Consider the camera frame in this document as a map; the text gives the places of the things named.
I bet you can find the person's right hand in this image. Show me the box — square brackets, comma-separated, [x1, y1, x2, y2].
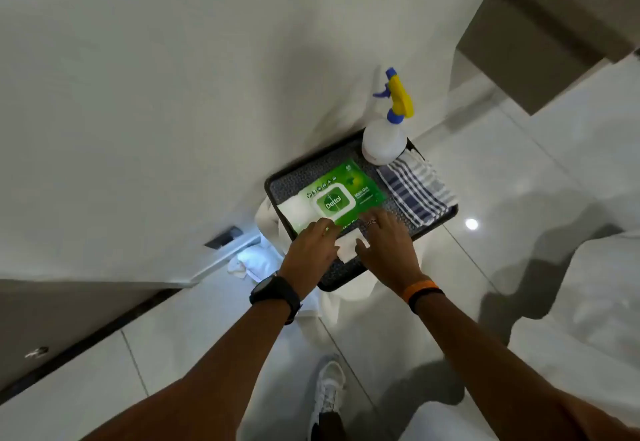
[354, 207, 427, 298]

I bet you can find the person's left hand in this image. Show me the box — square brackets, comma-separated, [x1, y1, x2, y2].
[277, 217, 343, 302]

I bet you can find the white wet wipe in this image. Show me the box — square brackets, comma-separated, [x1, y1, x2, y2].
[335, 227, 371, 264]

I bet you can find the green Dettol wipes pack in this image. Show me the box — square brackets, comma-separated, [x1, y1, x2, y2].
[289, 159, 388, 234]

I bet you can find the person's left forearm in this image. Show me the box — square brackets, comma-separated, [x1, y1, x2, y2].
[82, 299, 293, 441]

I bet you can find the person's dark trouser leg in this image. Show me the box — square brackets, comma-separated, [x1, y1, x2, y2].
[311, 410, 347, 441]

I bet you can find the white folded tissue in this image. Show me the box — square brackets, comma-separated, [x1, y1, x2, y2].
[276, 193, 322, 234]

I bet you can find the orange wristband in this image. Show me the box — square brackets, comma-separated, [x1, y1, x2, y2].
[401, 279, 440, 304]

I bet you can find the white cover cloth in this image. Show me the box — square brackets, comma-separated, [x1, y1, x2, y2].
[227, 197, 437, 318]

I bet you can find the black wristwatch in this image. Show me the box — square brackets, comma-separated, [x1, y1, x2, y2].
[249, 272, 303, 326]

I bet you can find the black wristband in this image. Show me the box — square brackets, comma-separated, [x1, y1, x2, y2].
[407, 287, 445, 315]

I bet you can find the blue striped cloth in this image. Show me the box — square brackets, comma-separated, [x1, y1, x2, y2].
[375, 148, 459, 230]

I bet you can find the black textured tray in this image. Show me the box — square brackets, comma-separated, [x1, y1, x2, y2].
[263, 128, 459, 293]

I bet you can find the white spray bottle yellow nozzle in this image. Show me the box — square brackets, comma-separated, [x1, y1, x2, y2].
[361, 67, 416, 167]

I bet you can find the white sneaker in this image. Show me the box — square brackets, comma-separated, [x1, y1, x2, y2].
[307, 359, 347, 436]

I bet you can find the brown wooden furniture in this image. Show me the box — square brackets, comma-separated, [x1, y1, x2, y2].
[457, 0, 640, 117]

